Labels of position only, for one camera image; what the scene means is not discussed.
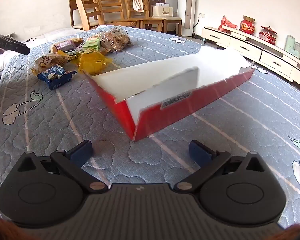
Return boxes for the brown padded chair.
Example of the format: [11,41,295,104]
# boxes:
[148,0,183,34]

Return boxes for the white tower air conditioner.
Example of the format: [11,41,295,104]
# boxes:
[178,0,198,38]

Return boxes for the beige towel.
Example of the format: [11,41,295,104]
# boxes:
[132,0,147,13]

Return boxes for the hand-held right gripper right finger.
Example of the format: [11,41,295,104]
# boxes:
[174,140,266,194]

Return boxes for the blue quilted blanket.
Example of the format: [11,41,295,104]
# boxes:
[0,25,300,230]

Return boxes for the clear bag of biscuits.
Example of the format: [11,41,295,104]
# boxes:
[100,26,132,53]

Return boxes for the mint green kitchen appliance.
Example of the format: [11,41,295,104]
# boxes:
[285,35,300,57]

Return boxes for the wooden chair grey cushion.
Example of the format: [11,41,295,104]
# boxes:
[69,0,90,29]

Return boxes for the blue snack packet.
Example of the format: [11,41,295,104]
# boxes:
[37,64,77,90]

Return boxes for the red round jar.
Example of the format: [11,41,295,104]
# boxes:
[240,16,256,35]

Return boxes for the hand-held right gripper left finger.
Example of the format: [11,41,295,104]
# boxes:
[17,140,109,195]

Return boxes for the red and white cardboard box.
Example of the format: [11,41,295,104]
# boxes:
[81,45,256,143]

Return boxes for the wooden slat-back chair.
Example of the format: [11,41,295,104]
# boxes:
[98,0,140,28]
[125,0,164,32]
[75,0,136,29]

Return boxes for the purple snack packet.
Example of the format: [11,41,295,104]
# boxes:
[57,40,77,52]

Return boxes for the grey sofa cushion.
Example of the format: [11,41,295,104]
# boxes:
[27,28,88,48]

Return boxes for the green snack packet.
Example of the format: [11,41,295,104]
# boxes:
[76,37,103,53]

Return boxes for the yellow transparent snack packet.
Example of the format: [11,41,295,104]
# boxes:
[77,51,113,75]

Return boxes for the red plastic bag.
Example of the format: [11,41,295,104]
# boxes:
[218,15,238,32]

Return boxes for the red gift box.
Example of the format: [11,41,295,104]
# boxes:
[259,26,278,45]

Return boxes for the cream tv cabinet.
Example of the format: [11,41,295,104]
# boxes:
[201,26,300,93]

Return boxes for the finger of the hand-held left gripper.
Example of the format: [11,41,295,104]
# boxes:
[0,31,31,55]

